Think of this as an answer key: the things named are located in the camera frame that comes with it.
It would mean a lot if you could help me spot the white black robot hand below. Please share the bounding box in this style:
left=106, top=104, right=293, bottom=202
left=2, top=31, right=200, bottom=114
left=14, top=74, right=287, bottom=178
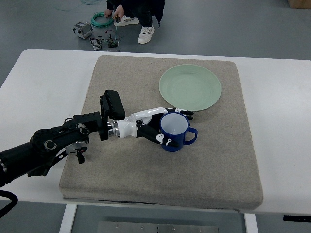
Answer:
left=108, top=107, right=194, bottom=145

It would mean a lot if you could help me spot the blue enamel cup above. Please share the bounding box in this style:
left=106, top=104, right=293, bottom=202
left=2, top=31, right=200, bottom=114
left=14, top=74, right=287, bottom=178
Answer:
left=159, top=112, right=198, bottom=152

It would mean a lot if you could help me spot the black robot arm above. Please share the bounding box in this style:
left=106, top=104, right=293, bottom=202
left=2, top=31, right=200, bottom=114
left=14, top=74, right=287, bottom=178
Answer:
left=0, top=90, right=125, bottom=186

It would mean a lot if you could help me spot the green plate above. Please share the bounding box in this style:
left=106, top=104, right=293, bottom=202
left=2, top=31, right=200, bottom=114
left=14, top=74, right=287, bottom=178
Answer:
left=159, top=64, right=222, bottom=111

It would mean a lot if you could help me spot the grey felt mat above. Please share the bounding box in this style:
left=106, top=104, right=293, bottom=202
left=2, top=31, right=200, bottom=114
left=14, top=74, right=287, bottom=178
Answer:
left=59, top=55, right=263, bottom=210

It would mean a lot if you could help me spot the grey metal device box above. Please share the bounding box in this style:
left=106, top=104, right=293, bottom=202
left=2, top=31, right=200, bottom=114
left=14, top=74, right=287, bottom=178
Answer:
left=72, top=22, right=93, bottom=39

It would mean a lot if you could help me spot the person in dark clothes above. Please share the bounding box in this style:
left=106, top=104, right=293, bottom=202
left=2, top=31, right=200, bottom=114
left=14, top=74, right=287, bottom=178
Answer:
left=104, top=0, right=165, bottom=44

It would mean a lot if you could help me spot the black table control panel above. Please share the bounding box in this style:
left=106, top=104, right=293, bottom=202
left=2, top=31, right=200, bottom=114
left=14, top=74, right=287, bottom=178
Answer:
left=283, top=215, right=311, bottom=223

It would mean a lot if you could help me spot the cardboard box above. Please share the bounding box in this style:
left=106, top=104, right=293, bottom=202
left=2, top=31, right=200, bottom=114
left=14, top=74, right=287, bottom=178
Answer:
left=288, top=0, right=311, bottom=9

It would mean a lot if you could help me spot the green coiled cable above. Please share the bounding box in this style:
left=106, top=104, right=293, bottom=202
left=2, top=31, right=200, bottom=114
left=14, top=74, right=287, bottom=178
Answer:
left=91, top=11, right=114, bottom=28

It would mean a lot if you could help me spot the black cable loop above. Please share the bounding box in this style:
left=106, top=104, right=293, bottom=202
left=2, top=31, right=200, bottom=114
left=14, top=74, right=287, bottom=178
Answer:
left=0, top=189, right=18, bottom=219

